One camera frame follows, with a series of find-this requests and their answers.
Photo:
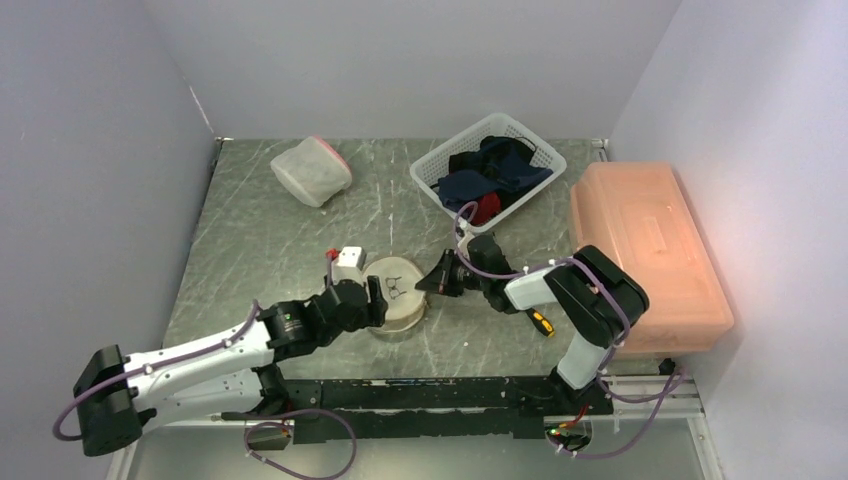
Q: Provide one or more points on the black yellow short screwdriver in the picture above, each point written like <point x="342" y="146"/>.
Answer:
<point x="541" y="323"/>

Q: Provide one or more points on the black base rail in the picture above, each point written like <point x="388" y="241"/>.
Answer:
<point x="325" y="409"/>

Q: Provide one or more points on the black bra in basket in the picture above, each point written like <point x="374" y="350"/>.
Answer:
<point x="500" y="163"/>

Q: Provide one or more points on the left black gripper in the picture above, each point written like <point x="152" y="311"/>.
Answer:
<point x="373" y="312"/>

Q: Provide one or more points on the navy blue bra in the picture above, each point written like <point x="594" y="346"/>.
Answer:
<point x="454" y="195"/>

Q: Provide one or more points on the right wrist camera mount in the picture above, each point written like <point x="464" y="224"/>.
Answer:
<point x="462" y="236"/>

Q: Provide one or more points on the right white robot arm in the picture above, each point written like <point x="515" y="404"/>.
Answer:
<point x="602" y="302"/>

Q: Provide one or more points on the red bra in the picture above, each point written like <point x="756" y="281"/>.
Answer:
<point x="486" y="208"/>

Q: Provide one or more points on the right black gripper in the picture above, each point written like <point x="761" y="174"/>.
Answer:
<point x="439" y="279"/>

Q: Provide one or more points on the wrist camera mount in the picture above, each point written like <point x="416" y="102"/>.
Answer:
<point x="462" y="236"/>
<point x="346" y="263"/>

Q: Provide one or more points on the white mesh laundry bag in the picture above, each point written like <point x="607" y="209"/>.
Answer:
<point x="406" y="304"/>

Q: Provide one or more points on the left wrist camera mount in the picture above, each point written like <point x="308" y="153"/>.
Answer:
<point x="346" y="263"/>

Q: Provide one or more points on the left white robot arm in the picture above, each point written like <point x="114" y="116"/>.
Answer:
<point x="118" y="397"/>

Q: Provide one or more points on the orange translucent storage box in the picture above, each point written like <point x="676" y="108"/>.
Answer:
<point x="636" y="214"/>

